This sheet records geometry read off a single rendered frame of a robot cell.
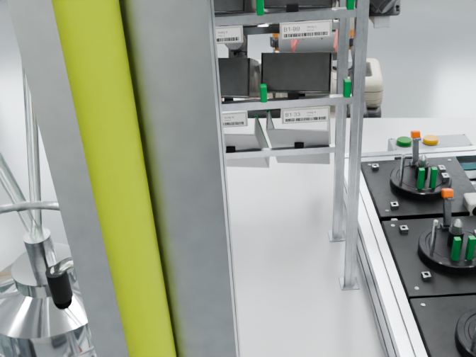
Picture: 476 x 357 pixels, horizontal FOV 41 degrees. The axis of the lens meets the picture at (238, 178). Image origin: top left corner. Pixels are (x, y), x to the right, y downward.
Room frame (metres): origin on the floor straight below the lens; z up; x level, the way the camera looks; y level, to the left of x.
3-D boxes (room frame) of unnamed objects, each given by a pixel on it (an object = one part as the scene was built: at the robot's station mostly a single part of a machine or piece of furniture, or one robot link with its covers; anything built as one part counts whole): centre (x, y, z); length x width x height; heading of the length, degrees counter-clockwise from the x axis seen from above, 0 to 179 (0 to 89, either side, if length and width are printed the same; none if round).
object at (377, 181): (1.25, -0.43, 0.96); 0.24 x 0.24 x 0.02; 89
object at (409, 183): (1.25, -0.43, 0.98); 0.14 x 0.14 x 0.02
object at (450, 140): (1.46, -0.52, 0.93); 0.21 x 0.07 x 0.06; 89
